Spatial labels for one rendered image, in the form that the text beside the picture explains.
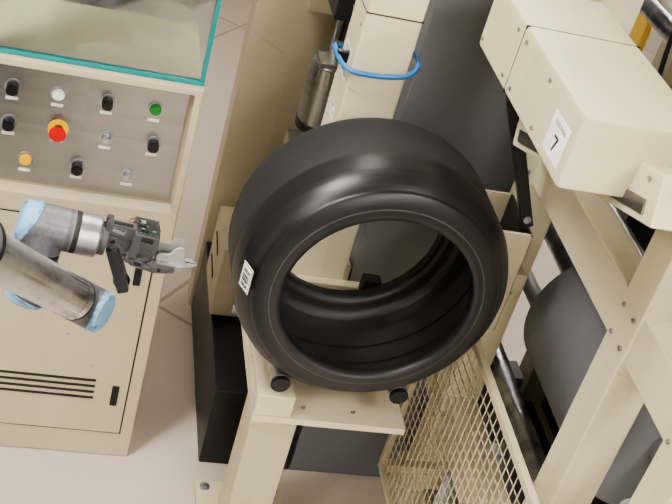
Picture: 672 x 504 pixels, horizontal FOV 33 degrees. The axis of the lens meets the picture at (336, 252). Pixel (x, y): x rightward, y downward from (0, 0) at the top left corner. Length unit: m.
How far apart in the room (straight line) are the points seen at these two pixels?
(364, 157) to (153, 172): 0.88
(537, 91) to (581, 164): 0.22
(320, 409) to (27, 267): 0.92
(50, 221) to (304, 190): 0.52
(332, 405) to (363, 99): 0.72
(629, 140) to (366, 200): 0.53
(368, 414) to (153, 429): 1.15
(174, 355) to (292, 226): 1.79
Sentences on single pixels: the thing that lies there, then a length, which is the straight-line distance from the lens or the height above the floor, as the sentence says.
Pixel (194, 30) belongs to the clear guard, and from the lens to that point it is 2.85.
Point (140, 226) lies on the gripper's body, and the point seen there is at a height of 1.21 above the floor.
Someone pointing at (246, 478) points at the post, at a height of 0.23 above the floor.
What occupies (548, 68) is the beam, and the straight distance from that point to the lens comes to 2.22.
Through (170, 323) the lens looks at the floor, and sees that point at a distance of 4.16.
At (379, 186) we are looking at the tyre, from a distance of 2.29.
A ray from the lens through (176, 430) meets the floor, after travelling 3.75.
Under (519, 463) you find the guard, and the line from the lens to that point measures 2.48.
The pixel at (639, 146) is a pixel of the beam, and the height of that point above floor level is 1.75.
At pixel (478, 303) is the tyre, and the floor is 1.22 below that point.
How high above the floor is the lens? 2.55
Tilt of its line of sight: 32 degrees down
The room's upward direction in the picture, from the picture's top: 17 degrees clockwise
